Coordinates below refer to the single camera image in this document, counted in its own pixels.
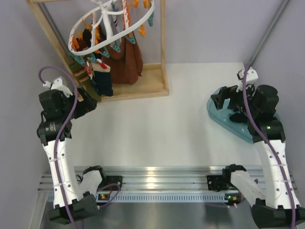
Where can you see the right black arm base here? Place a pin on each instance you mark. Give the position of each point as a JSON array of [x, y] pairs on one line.
[[218, 183]]

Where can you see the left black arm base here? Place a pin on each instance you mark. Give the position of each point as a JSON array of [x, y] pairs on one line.
[[105, 190]]

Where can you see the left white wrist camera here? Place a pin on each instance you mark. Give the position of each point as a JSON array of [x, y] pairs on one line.
[[60, 85]]

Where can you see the navy patterned hanging sock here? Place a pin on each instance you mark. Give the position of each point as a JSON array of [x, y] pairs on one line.
[[102, 80]]

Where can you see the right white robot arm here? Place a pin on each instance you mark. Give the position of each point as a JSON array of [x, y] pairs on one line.
[[277, 205]]

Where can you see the black sock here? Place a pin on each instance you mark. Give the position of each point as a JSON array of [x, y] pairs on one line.
[[239, 118]]

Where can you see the brown hanging socks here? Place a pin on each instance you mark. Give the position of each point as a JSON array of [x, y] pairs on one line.
[[126, 65]]

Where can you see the wooden hanger rack frame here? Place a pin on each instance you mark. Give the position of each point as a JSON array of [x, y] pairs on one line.
[[152, 83]]

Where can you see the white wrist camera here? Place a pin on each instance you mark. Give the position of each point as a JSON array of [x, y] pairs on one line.
[[60, 85], [251, 78]]

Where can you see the teal plastic basin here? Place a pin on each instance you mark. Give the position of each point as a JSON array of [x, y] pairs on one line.
[[224, 119]]

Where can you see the white oval clip hanger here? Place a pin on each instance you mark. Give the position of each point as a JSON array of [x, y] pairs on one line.
[[102, 31]]

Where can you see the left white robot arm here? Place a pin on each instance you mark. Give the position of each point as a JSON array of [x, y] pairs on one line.
[[73, 200]]

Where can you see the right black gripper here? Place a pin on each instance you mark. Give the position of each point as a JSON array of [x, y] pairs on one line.
[[225, 92]]

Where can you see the white striped hanging sock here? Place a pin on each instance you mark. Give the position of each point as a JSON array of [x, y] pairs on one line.
[[116, 24]]

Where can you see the aluminium mounting rail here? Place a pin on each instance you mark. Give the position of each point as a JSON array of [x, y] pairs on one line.
[[164, 184]]

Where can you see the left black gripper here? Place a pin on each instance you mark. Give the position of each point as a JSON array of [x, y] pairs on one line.
[[88, 104]]

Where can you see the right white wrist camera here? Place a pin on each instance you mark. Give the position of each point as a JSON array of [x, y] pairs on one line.
[[251, 78]]

